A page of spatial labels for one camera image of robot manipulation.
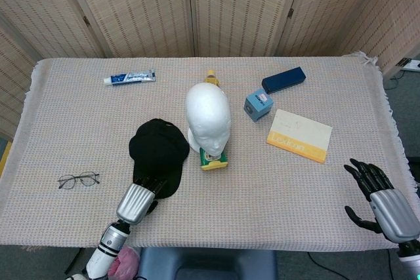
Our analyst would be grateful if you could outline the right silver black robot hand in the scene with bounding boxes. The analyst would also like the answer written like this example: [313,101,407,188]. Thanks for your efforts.
[343,157,420,245]

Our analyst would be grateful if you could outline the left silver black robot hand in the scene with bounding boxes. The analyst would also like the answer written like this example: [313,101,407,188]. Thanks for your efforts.
[115,176,168,226]

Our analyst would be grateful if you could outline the black baseball cap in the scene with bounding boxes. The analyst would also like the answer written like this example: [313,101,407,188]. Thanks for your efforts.
[128,118,191,200]

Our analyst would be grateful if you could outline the dark blue-grey robot base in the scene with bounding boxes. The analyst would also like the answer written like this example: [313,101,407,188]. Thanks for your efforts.
[137,247,280,280]

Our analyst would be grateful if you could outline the white foam mannequin head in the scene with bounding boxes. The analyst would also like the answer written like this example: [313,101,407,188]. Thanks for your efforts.
[184,82,232,157]

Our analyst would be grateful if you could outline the pink crumpled bag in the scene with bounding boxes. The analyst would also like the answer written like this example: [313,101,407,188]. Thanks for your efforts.
[108,246,140,277]

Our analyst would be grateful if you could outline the thin-framed eyeglasses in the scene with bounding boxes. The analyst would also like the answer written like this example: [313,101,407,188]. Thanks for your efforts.
[57,171,101,190]

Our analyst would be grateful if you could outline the green box with yellow lid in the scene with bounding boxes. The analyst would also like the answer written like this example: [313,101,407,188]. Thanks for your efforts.
[199,147,230,172]

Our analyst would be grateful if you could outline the woven checked tablecloth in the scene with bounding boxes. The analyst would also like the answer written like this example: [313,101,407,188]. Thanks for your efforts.
[0,50,420,251]

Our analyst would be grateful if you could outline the yellow white Lexicon book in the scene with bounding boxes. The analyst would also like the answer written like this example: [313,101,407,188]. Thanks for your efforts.
[266,108,333,165]

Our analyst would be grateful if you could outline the blue white toothpaste tube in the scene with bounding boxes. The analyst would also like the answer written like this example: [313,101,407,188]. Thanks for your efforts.
[103,69,157,87]

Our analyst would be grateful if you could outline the white power strip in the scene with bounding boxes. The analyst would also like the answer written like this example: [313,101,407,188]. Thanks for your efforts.
[395,58,420,73]

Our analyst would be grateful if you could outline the yellow-capped bottle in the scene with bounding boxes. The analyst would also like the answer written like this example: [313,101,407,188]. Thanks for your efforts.
[203,70,221,89]

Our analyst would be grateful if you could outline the light blue cardboard box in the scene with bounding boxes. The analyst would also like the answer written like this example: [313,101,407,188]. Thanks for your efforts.
[243,88,274,123]

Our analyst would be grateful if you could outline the dark blue oblong case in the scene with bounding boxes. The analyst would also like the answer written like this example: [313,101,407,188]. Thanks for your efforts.
[261,66,307,95]

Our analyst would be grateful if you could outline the beige woven folding screen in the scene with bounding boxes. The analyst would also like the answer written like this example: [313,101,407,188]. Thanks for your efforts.
[0,0,420,140]

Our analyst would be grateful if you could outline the black floor cable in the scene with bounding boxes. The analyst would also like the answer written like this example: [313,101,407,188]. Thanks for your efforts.
[306,250,350,277]

